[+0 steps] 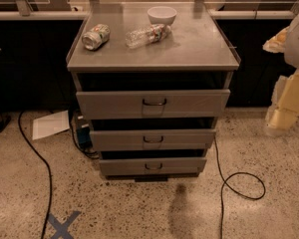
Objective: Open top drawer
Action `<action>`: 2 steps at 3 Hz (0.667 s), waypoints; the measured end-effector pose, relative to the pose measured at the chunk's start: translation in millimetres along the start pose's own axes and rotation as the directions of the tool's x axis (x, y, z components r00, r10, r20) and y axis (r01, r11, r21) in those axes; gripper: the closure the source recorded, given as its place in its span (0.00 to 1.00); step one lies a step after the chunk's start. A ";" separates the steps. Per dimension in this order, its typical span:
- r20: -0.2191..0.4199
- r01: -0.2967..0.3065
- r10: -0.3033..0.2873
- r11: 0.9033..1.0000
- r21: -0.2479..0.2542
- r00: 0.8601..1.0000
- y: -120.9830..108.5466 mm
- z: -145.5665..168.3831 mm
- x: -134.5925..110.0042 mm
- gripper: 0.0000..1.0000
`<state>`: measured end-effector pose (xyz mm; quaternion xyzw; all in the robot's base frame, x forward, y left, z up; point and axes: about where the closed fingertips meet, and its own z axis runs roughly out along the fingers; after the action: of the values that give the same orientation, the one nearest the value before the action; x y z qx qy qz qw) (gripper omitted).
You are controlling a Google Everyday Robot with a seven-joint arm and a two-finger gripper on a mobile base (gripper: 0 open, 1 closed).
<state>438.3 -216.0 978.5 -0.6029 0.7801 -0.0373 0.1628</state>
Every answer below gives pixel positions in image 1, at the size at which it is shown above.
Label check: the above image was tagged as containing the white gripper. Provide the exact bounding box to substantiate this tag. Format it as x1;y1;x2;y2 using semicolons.
262;14;299;136

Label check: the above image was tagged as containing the grey top drawer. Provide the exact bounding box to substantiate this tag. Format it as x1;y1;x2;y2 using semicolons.
76;90;230;120

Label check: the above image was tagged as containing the grey drawer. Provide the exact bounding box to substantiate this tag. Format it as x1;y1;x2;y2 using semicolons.
90;129;215;151
76;90;230;120
99;157;206;176

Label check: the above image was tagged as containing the grey metal drawer cabinet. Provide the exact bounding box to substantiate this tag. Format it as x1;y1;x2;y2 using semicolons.
66;1;241;183

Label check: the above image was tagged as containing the grey bottom drawer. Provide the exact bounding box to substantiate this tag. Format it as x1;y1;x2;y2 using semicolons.
99;157;206;176

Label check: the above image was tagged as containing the grey middle drawer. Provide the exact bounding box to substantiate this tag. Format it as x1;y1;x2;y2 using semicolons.
90;129;215;151

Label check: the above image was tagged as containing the white bowl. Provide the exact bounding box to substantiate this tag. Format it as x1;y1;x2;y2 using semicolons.
148;6;177;25

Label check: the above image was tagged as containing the clear plastic bottle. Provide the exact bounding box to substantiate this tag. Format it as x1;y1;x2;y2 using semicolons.
126;24;171;49

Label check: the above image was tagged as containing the crushed soda can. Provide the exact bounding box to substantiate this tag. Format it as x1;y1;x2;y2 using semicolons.
82;24;111;51

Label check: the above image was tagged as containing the blue power box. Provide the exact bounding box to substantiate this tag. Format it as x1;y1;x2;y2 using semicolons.
75;115;92;148

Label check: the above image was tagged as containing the white paper sheet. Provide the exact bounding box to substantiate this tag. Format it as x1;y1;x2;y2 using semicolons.
32;111;70;140

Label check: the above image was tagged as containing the blue tape cross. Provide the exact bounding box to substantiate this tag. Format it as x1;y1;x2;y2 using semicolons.
48;211;81;239

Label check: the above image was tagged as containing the black cable right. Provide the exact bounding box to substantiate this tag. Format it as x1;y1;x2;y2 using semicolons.
213;136;267;239

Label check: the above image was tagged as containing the black cable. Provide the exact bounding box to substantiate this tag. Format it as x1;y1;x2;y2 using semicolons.
17;110;54;239
213;136;267;239

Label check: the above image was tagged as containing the black cable left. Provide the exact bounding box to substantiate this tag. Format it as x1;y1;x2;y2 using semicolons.
17;110;54;239

